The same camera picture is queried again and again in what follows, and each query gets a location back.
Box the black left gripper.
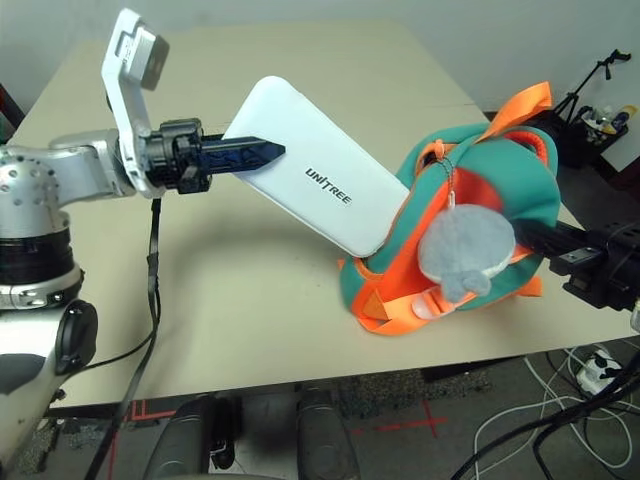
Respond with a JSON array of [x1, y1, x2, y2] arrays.
[[142, 118, 287, 196]]

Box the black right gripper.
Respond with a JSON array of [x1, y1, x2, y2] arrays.
[[515, 222, 640, 314]]

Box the white Unitree pencil case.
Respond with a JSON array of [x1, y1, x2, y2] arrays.
[[221, 75, 412, 260]]

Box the orange and teal backpack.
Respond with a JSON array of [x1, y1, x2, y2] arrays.
[[339, 82, 561, 337]]

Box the grey white plush toy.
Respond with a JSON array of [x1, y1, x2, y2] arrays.
[[417, 203, 517, 304]]

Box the black bin with bottles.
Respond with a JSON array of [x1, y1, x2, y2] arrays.
[[559, 104, 629, 169]]

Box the white power strip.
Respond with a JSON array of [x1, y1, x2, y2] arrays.
[[577, 349, 624, 394]]

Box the black tripod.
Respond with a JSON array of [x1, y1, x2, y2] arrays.
[[554, 48, 631, 126]]

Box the black metal stand leg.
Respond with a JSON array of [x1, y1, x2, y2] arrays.
[[0, 82, 26, 146]]

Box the dark left robot leg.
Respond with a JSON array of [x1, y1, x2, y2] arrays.
[[144, 394, 241, 480]]

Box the dark robot leg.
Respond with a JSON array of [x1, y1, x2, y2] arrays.
[[144, 394, 241, 480], [294, 387, 361, 480]]

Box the dark right robot leg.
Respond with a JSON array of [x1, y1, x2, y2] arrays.
[[294, 387, 361, 480]]

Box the silver ball chain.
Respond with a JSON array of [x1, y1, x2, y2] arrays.
[[438, 143, 459, 207]]

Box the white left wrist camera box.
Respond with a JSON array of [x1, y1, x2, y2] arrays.
[[99, 7, 171, 199]]

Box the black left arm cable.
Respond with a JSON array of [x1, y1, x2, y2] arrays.
[[84, 197, 164, 480]]

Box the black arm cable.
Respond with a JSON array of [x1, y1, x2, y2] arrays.
[[449, 349, 640, 480], [84, 197, 164, 480]]

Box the white floor cables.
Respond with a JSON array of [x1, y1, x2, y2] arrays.
[[472, 349, 640, 471]]

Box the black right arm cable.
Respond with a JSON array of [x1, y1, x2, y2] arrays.
[[449, 349, 640, 480]]

